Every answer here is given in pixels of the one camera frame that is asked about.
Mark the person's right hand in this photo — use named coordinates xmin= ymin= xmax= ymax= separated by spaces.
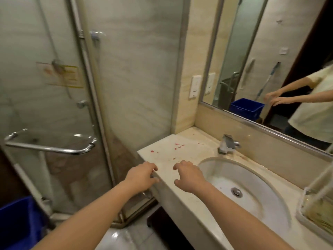
xmin=173 ymin=160 xmax=209 ymax=194

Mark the person's left hand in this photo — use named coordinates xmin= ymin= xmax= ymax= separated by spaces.
xmin=125 ymin=161 xmax=160 ymax=192

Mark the person's left forearm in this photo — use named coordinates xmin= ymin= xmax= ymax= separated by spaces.
xmin=31 ymin=180 xmax=134 ymax=250

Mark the person's right forearm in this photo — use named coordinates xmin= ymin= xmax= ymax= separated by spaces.
xmin=194 ymin=183 xmax=296 ymax=250

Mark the chrome sink faucet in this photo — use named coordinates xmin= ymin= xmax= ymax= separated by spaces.
xmin=218 ymin=134 xmax=241 ymax=155

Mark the white oval sink basin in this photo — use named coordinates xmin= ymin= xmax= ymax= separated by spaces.
xmin=198 ymin=156 xmax=292 ymax=233

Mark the fixed glass shower panel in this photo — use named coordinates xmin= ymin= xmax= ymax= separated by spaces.
xmin=78 ymin=0 xmax=189 ymax=185

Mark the yellow warning sticker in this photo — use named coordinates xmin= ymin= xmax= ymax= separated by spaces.
xmin=36 ymin=62 xmax=84 ymax=89

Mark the glass shower door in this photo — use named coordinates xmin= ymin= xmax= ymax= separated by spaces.
xmin=0 ymin=0 xmax=115 ymax=215

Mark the blue plastic bin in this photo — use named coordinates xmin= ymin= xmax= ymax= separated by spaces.
xmin=0 ymin=196 xmax=49 ymax=250

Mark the white wall outlet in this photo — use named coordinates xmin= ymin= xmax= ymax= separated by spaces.
xmin=189 ymin=74 xmax=202 ymax=99

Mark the chrome shower door handle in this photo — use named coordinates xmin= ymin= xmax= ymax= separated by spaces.
xmin=4 ymin=128 xmax=97 ymax=155

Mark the white wire basket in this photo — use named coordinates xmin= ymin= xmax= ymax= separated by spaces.
xmin=296 ymin=143 xmax=333 ymax=244

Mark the framed wall mirror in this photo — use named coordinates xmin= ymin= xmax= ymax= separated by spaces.
xmin=199 ymin=0 xmax=333 ymax=157

